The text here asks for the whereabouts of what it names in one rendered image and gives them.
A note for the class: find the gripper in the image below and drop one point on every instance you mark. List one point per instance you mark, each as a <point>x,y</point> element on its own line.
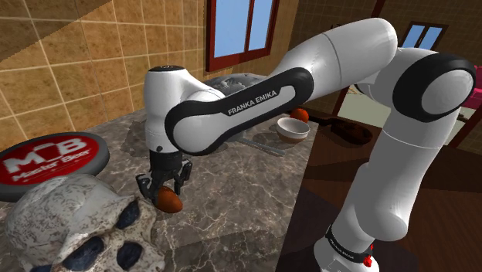
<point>165,162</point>

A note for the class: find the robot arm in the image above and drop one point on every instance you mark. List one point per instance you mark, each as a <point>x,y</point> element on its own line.
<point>350,56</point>

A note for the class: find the brown egg-shaped ball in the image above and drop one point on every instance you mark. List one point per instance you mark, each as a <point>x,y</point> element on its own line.
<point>170,201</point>

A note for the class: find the grey knife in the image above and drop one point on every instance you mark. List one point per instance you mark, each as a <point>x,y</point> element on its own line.
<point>263,147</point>

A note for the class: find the white speckled skull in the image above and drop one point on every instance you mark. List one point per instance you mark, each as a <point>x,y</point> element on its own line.
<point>64,214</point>

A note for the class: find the red round tray grey rim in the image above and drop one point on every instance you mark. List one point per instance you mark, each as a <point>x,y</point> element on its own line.
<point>41,160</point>

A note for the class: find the white bowl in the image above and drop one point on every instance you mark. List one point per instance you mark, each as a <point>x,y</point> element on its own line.
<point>293,130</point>

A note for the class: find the orange round fruit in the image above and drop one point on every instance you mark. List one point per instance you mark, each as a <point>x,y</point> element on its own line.
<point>300,114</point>

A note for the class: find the red framed window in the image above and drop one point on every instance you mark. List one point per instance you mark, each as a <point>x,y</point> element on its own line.
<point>241,26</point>

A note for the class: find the dark brown frying pan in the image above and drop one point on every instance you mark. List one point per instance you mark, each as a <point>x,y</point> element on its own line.
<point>350,132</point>

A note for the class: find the dark framed window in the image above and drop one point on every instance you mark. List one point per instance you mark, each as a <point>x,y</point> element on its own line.
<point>423,37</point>

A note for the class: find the pink furniture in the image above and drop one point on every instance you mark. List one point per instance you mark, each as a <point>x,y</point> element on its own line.
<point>475,96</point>

